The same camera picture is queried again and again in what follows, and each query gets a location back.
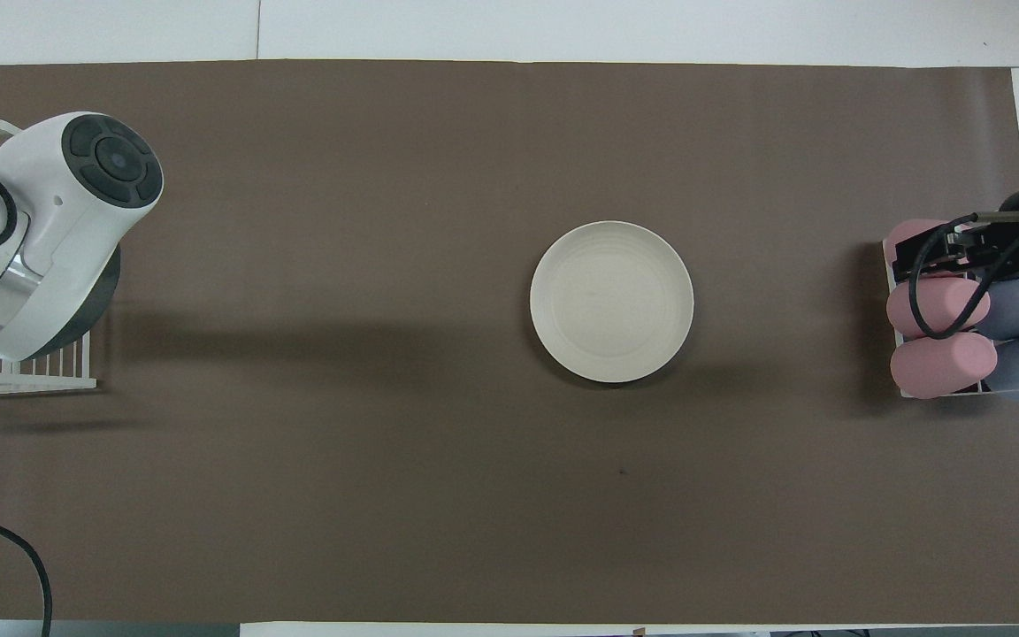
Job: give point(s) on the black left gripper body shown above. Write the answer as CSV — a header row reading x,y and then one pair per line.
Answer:
x,y
89,310

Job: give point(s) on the pink plastic cup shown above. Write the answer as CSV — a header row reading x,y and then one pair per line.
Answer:
x,y
938,364
947,310
903,241

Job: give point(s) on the brown table mat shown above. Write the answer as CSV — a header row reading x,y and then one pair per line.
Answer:
x,y
386,177

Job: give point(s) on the cream round plate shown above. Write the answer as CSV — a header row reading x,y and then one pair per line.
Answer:
x,y
611,301

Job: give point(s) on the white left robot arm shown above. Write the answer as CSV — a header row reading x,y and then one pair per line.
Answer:
x,y
58,230

